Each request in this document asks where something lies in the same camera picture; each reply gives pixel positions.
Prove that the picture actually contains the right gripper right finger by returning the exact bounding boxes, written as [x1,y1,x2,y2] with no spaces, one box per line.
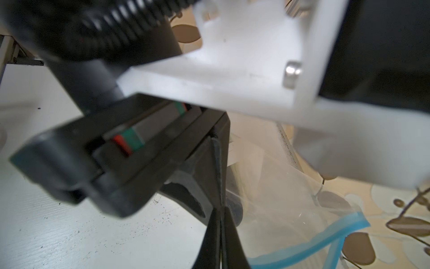
[221,207,251,269]

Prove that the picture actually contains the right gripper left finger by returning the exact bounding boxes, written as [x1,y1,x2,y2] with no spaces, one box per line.
[192,209,221,269]

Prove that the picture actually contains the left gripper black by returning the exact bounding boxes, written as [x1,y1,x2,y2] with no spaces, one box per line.
[10,94,230,225]

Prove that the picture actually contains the clear zip top bag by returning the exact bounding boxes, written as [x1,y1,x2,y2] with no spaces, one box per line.
[226,135,369,269]

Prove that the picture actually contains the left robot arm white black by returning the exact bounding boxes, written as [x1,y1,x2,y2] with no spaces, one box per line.
[1,1,230,225]

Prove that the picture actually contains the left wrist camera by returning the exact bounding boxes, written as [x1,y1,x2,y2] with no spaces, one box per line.
[118,1,430,189]

